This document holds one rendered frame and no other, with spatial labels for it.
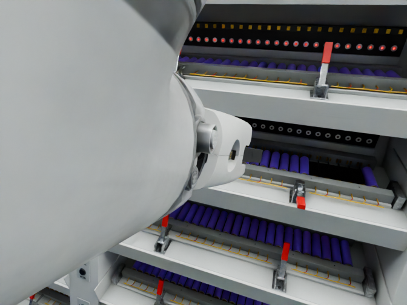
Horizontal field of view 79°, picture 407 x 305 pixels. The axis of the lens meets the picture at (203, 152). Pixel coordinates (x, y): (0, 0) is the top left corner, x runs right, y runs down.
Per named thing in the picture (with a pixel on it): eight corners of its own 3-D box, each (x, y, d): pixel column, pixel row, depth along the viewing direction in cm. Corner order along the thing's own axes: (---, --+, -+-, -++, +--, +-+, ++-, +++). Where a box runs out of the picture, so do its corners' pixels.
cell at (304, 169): (307, 163, 56) (307, 181, 51) (298, 162, 56) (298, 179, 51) (309, 157, 55) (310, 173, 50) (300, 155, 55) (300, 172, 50)
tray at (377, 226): (403, 252, 42) (431, 210, 37) (103, 180, 59) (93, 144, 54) (376, 180, 58) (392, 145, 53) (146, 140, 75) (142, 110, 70)
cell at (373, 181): (369, 174, 52) (377, 193, 47) (360, 172, 53) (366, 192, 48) (372, 167, 51) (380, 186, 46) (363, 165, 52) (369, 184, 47)
